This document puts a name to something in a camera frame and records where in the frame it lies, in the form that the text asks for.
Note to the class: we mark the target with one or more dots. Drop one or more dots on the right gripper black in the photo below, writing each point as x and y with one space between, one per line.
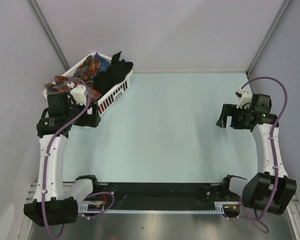
231 110

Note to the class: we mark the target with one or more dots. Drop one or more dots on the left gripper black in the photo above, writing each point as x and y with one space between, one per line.
90 120

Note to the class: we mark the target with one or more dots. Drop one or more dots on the black long sleeve shirt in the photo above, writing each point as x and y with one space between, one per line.
113 75

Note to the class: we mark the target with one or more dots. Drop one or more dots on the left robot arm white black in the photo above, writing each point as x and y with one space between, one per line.
51 204

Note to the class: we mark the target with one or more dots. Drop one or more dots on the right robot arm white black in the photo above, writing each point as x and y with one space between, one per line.
270 188

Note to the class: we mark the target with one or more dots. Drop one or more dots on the plaid long sleeve shirt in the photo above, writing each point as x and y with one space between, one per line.
86 71

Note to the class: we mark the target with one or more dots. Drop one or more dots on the white laundry basket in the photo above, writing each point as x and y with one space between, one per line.
106 100

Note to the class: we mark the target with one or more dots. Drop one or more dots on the blue shirt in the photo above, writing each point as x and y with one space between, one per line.
104 63

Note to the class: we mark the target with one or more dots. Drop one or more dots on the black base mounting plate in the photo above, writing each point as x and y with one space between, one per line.
137 196

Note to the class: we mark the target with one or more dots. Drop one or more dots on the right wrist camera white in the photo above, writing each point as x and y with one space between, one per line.
244 99

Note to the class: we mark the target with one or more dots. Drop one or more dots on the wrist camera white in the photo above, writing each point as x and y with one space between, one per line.
79 93
244 99

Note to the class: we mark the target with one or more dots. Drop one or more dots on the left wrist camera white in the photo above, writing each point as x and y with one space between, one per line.
79 93

